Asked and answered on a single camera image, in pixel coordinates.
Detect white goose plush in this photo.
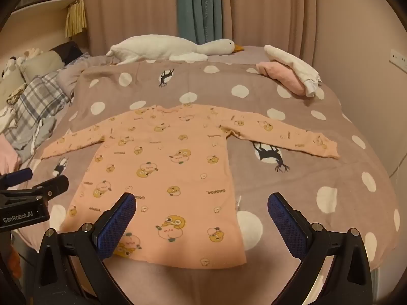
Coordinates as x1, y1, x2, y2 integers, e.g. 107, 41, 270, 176
106, 35, 245, 66

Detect beige pillow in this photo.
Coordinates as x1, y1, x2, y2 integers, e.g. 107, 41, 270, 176
0, 68, 24, 105
19, 49, 66, 81

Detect white wall socket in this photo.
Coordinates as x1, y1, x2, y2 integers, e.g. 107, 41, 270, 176
389, 49, 407, 69

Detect black and white plush toy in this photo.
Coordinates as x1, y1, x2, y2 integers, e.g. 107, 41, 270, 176
2, 56, 20, 78

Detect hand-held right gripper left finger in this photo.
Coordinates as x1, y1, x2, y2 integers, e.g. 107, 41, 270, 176
33, 192, 137, 305

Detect floral cloth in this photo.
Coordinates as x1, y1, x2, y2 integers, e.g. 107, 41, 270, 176
6, 83, 29, 105

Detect mauve polka dot blanket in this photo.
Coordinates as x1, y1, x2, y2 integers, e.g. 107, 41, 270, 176
19, 60, 402, 280

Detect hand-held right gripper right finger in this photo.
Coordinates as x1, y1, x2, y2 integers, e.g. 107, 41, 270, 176
267, 192, 372, 305

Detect lilac bed sheet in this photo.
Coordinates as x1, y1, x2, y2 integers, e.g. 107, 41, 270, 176
9, 45, 268, 255

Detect lilac pillow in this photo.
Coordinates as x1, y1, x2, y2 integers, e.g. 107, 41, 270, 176
57, 53, 93, 102

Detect grey-blue ruffled cloth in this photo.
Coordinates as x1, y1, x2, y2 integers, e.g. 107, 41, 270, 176
13, 114, 72, 153

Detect yellow tassel fringe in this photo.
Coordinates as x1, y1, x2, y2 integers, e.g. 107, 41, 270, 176
65, 0, 87, 39

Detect white wall shelf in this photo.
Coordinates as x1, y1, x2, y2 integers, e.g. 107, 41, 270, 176
11, 0, 78, 16

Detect grey plaid quilt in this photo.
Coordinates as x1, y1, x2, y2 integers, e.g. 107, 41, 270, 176
13, 70, 72, 137

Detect pink cartoon print shirt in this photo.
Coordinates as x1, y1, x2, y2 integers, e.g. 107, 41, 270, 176
41, 103, 340, 267

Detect white folded cloth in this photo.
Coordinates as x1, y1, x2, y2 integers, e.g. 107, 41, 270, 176
264, 44, 322, 97

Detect pink curtain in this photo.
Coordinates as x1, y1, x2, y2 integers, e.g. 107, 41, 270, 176
78, 0, 382, 54

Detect white crumpled cloth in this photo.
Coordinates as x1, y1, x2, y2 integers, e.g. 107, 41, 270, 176
0, 103, 18, 134

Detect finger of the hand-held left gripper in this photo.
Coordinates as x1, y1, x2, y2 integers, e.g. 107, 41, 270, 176
0, 174, 70, 202
0, 168, 34, 189

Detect dark brown pillow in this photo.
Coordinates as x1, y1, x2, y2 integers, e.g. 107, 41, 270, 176
51, 41, 85, 67

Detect pink garment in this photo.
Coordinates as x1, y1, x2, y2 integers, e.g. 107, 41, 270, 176
0, 133, 21, 174

